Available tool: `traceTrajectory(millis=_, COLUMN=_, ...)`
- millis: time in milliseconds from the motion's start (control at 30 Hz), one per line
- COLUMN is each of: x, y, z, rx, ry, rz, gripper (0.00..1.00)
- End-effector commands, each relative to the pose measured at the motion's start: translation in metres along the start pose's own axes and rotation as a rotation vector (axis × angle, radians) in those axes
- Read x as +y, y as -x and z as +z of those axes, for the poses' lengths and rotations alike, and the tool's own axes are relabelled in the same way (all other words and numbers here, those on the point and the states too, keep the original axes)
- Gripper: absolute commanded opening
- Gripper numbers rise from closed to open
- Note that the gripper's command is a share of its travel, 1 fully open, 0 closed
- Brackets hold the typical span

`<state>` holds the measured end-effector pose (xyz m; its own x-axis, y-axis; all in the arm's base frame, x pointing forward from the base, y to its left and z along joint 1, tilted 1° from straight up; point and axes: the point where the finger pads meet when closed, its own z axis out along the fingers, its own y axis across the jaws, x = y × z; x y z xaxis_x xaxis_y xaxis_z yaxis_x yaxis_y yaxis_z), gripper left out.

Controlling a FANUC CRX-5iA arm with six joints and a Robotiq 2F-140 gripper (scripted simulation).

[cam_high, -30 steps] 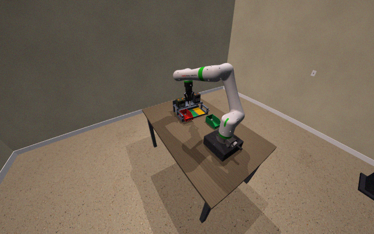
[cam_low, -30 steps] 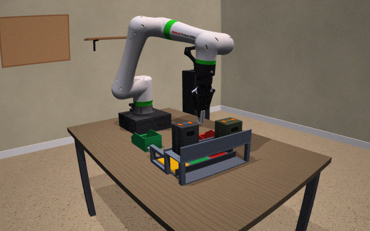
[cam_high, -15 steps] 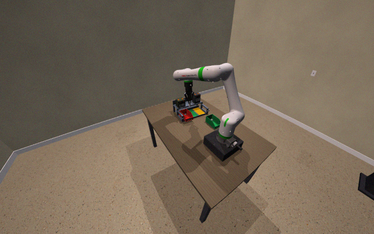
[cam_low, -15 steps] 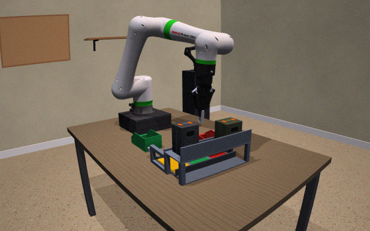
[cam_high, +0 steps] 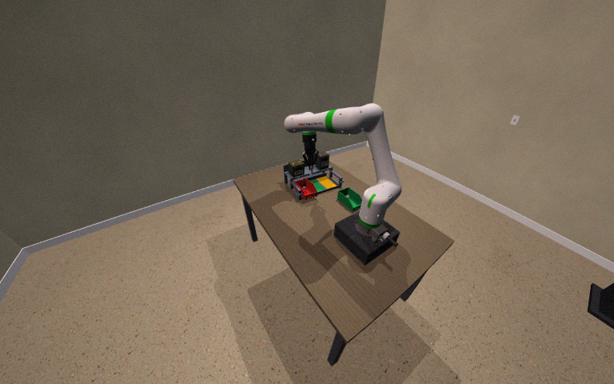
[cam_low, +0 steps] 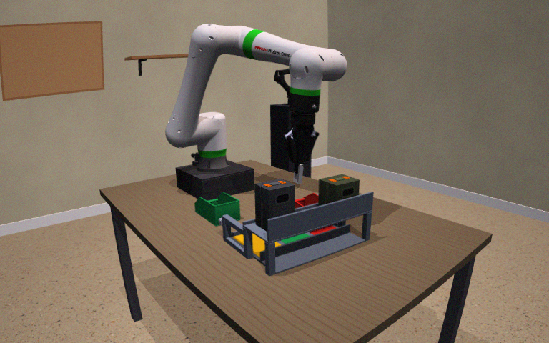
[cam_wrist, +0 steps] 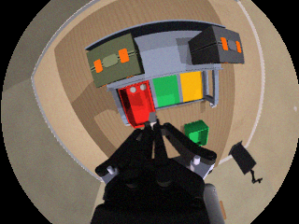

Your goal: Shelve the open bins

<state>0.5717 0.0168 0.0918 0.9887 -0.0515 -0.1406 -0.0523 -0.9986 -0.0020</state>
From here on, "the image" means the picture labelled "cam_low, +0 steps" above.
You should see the green bin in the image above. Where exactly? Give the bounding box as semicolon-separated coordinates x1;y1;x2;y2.
194;192;240;226

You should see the red bin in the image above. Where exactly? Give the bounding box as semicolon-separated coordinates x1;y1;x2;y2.
295;193;319;208

